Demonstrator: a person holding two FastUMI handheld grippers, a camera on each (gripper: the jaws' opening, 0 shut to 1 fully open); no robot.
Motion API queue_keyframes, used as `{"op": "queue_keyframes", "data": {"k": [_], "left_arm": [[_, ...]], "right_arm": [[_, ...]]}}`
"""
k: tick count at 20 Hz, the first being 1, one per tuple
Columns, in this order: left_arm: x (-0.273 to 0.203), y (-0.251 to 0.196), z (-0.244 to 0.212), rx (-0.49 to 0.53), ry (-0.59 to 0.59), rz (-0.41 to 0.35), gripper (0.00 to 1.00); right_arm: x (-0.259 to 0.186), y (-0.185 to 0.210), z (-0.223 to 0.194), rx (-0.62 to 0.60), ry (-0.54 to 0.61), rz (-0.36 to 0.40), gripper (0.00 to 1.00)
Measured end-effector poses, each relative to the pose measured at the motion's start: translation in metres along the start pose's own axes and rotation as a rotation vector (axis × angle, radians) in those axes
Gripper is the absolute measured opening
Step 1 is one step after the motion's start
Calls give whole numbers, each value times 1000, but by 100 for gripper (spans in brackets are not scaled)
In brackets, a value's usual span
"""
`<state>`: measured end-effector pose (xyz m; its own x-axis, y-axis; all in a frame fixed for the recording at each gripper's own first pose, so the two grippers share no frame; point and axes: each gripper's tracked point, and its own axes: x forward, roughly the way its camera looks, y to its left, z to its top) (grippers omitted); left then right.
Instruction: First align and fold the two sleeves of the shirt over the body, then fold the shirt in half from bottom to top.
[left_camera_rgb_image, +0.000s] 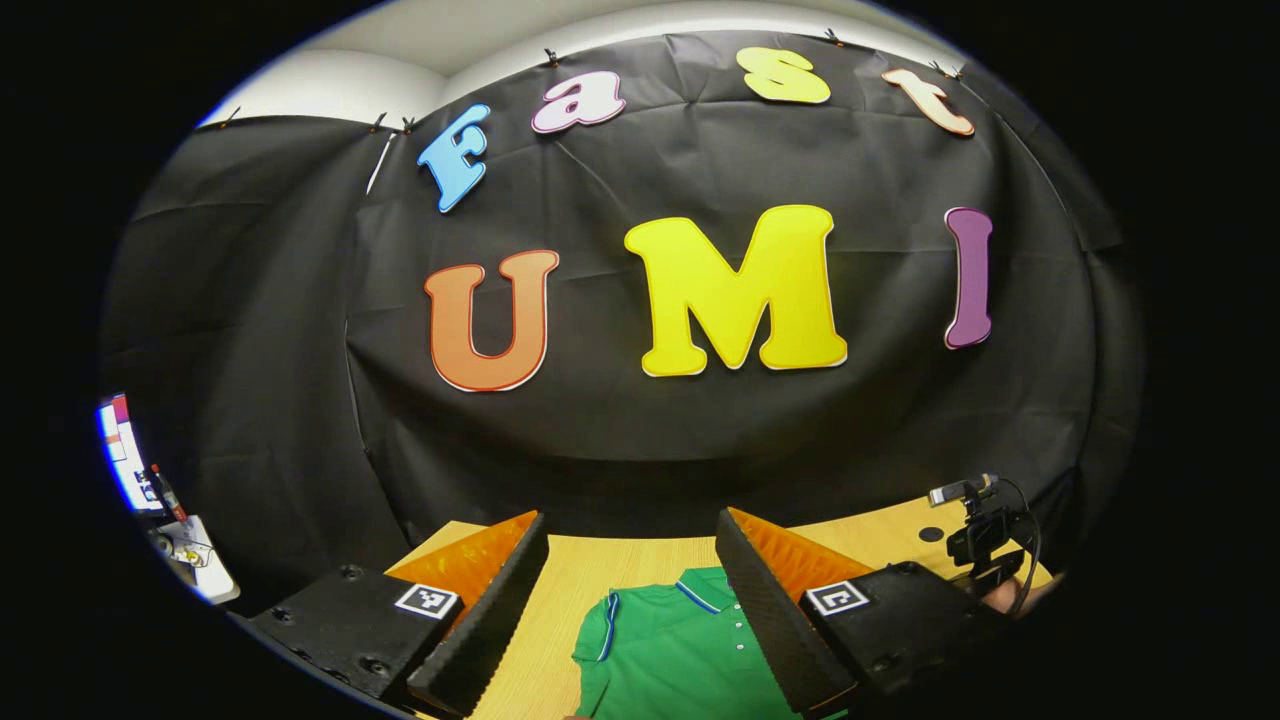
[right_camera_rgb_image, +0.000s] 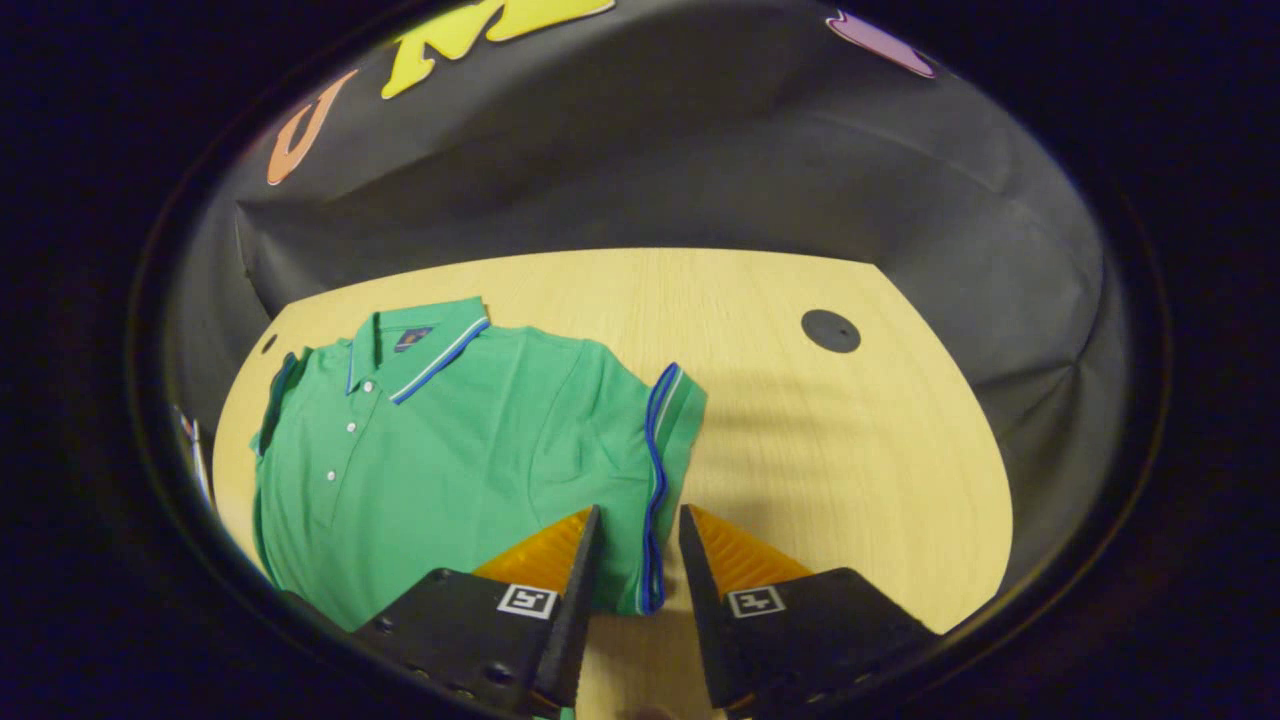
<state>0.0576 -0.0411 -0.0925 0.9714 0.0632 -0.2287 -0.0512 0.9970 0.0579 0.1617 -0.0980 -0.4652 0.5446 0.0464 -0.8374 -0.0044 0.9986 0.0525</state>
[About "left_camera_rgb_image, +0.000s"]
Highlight computer monitor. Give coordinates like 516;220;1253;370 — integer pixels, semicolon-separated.
96;392;167;517

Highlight green T-shirt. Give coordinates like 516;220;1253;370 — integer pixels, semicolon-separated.
572;566;851;720

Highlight black backdrop cloth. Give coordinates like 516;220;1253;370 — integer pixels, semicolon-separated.
100;30;1147;611

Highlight white hanging strip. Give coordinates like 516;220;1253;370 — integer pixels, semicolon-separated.
365;133;398;197

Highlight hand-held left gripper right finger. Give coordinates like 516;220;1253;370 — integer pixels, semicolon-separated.
714;506;1006;715

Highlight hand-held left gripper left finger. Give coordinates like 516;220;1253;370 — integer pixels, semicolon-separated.
248;510;550;717

